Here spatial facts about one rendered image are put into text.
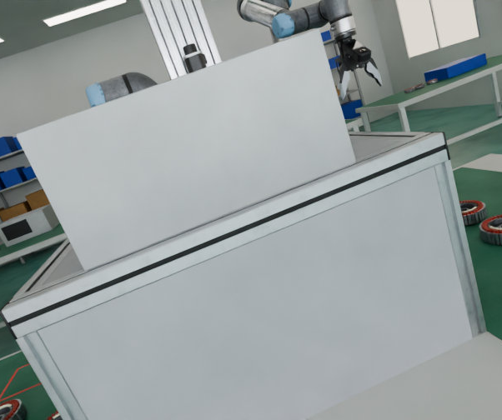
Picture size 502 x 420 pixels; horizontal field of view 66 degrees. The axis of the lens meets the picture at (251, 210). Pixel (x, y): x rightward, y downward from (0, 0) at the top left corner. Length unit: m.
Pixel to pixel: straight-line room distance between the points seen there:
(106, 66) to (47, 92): 1.12
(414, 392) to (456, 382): 0.07
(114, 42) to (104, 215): 7.34
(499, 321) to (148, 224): 0.63
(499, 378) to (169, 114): 0.62
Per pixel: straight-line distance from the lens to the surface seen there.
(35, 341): 0.63
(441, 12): 7.47
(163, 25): 1.96
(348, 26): 1.41
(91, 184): 0.57
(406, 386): 0.74
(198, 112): 0.55
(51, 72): 7.97
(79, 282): 0.58
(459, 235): 0.72
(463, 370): 0.76
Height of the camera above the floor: 1.26
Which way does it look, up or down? 15 degrees down
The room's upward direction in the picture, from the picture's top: 20 degrees counter-clockwise
